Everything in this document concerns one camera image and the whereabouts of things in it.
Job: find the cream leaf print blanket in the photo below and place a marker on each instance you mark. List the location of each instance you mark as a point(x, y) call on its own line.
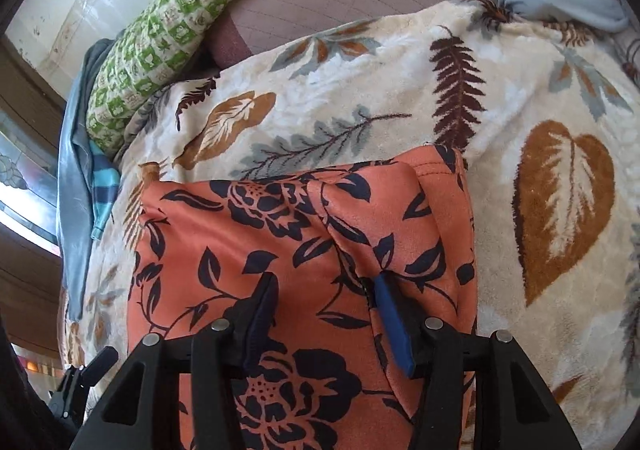
point(500, 104)

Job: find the orange floral garment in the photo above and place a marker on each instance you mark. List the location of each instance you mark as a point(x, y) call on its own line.
point(300, 230)

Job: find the green checked pillow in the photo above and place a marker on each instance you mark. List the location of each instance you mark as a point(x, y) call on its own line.
point(165, 44)

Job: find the blue-grey knit sweater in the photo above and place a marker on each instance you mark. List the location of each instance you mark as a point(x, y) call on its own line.
point(75, 190)

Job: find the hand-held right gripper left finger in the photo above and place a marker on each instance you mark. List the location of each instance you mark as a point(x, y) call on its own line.
point(260, 325)

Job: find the brown wooden window frame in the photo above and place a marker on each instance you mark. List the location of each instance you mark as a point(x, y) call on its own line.
point(25, 280)

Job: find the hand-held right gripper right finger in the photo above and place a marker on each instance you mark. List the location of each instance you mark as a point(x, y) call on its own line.
point(395, 325)

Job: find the stained glass window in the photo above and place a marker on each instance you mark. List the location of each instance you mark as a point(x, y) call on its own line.
point(20, 190)

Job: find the teal navy striped sweater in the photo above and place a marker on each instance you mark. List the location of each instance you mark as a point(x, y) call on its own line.
point(102, 190)

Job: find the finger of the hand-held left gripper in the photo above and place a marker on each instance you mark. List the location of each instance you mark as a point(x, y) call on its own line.
point(100, 362)

